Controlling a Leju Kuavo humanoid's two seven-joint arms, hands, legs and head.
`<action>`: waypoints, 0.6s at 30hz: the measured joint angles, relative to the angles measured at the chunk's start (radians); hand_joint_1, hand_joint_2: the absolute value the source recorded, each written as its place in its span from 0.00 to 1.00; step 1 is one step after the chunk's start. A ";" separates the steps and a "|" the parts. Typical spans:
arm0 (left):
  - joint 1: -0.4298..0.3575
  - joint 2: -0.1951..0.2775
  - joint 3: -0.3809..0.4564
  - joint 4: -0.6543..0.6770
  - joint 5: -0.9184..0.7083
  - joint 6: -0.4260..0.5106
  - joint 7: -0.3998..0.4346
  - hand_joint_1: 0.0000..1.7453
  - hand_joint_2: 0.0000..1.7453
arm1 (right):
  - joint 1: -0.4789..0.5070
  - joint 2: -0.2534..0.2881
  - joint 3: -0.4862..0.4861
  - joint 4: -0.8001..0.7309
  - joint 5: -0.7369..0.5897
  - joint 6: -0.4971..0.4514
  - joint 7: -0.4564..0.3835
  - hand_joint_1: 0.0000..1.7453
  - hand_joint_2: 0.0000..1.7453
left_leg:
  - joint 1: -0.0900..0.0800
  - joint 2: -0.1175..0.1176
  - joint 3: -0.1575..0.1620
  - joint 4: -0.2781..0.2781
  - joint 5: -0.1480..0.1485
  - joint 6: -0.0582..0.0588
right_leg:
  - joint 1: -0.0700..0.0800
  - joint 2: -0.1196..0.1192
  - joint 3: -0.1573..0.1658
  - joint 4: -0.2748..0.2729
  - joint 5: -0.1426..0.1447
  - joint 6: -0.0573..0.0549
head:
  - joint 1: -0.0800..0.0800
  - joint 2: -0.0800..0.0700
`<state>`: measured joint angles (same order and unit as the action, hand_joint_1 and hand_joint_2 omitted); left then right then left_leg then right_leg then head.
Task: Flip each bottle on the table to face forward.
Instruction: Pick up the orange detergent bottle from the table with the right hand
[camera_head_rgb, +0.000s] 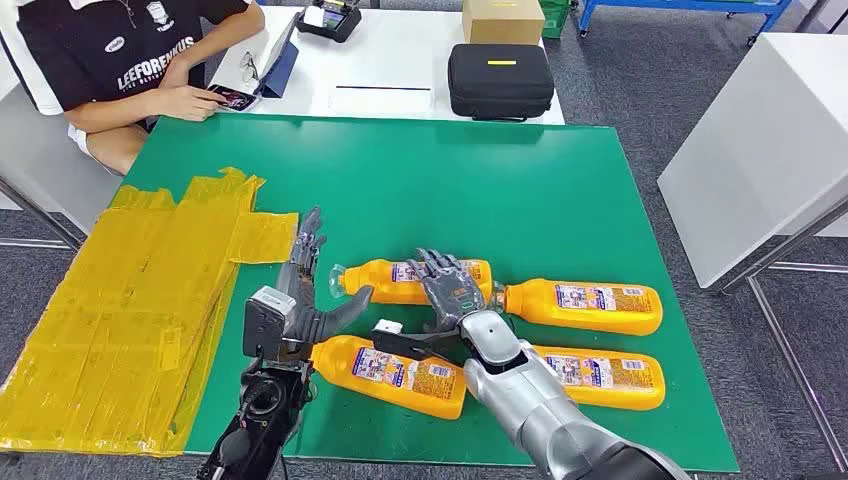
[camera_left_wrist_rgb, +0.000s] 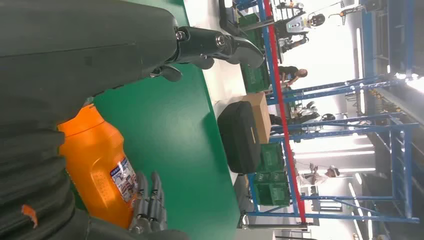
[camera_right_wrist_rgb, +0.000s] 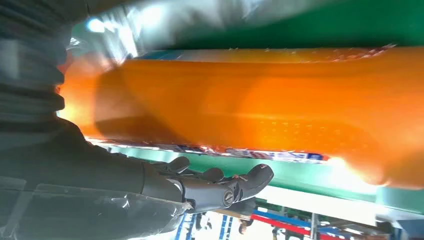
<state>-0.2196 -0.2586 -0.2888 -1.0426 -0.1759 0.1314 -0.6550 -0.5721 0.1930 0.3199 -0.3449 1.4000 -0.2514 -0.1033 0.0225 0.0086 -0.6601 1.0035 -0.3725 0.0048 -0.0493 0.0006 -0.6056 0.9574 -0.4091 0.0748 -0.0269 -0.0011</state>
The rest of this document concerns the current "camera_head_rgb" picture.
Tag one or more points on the black handheld terminal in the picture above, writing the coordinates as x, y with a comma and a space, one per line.
328, 23

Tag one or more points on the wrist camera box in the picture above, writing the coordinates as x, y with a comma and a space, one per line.
265, 324
404, 344

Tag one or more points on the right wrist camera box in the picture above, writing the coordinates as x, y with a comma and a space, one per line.
404, 344

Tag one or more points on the green plastic crate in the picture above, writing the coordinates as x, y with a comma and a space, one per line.
555, 20

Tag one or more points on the white flat box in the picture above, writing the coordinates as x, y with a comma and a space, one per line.
381, 100

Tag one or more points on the tablet with blue cover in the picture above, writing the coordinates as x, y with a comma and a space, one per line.
281, 69

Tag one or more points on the white desk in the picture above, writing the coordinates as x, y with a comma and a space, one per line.
397, 60

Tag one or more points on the black zip case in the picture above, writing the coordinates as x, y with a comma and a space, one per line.
500, 89

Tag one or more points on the orange detergent bottle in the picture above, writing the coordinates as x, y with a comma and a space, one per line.
543, 308
371, 281
331, 361
636, 394

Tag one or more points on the person's right hand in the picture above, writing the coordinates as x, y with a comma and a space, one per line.
182, 102

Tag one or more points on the eyeglasses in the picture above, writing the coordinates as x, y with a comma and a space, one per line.
249, 65

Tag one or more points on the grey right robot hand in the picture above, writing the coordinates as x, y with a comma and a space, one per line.
454, 295

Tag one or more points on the white side table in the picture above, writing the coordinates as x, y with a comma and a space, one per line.
762, 146

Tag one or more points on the green table mat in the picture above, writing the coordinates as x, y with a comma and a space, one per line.
430, 199

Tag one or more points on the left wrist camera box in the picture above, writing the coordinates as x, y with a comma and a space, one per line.
265, 324

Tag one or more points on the brown cardboard box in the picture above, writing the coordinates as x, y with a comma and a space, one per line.
503, 23

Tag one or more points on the person's right forearm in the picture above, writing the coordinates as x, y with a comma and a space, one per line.
106, 112

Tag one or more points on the person's left forearm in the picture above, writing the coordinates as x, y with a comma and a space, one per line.
225, 36

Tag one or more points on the blue metal rack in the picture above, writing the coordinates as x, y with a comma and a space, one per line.
585, 13

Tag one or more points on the yellow tape sheet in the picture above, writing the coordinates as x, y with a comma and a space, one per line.
99, 318

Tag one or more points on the person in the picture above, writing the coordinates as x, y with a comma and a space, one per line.
79, 60

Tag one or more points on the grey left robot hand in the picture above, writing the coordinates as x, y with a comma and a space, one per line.
305, 318

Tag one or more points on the smartphone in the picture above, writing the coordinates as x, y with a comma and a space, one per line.
235, 99

